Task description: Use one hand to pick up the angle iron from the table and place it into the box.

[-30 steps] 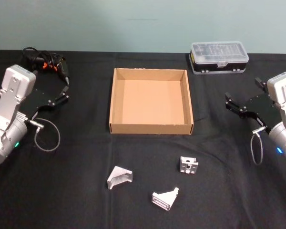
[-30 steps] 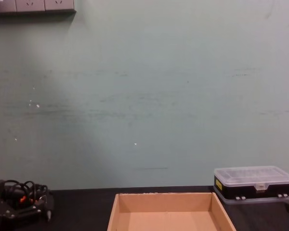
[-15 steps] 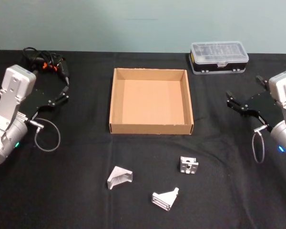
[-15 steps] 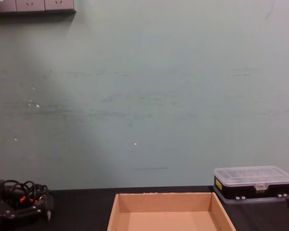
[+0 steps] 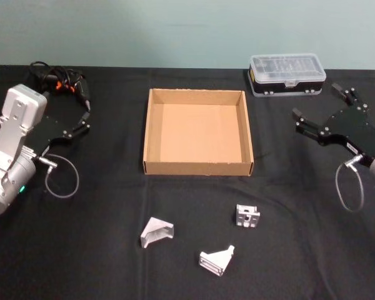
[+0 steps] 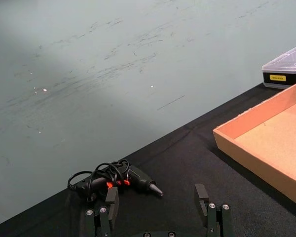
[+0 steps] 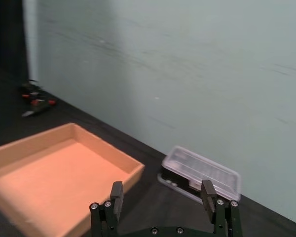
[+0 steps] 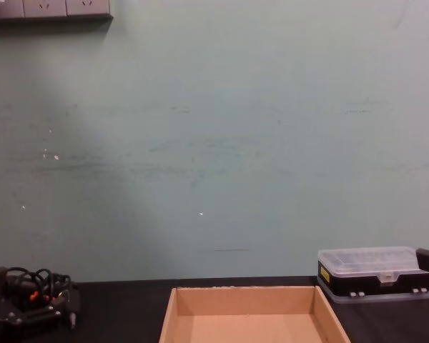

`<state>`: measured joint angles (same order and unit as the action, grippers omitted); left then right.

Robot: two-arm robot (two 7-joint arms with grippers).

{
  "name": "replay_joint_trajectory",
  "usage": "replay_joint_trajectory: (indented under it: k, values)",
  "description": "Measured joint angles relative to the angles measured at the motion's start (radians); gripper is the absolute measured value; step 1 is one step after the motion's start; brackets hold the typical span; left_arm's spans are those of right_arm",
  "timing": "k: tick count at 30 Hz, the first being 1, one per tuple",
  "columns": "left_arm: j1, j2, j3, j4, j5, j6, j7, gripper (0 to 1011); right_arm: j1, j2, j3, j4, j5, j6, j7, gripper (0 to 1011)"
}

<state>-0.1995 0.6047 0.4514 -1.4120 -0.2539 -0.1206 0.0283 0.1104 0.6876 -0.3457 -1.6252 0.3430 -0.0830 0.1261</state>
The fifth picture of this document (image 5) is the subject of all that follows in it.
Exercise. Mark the clear plastic case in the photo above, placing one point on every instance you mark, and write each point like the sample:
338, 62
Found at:
284, 70

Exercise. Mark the grey square metal bracket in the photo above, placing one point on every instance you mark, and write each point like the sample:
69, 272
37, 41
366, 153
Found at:
247, 217

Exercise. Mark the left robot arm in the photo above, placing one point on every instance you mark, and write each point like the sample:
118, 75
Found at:
15, 118

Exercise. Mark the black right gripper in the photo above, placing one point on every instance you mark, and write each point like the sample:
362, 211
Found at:
353, 131

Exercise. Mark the grey ribbed metal bracket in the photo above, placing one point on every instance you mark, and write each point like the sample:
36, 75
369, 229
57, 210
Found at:
215, 261

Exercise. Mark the grey triangular metal bracket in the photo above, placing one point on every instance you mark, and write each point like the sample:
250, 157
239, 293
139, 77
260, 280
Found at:
156, 232

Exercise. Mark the shallow brown cardboard tray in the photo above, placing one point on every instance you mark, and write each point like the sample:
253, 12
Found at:
200, 134

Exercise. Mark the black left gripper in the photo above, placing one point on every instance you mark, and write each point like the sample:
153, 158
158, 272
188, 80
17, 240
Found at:
48, 131

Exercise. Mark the black table cloth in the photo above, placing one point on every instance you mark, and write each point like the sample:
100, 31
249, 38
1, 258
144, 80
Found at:
112, 250

